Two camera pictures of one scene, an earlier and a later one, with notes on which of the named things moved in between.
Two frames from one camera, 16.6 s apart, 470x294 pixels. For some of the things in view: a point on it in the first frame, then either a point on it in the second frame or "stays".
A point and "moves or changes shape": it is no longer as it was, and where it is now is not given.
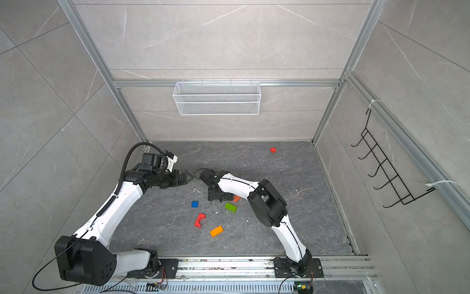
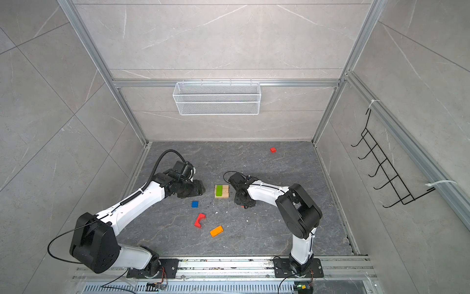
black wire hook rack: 393,178 stays
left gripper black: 176,181 → 199,188
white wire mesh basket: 218,98 stays
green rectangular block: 231,207 moves or changes shape
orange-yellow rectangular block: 216,231 stays
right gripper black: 211,196 → 238,202
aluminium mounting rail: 261,270 stays
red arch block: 200,216 stays
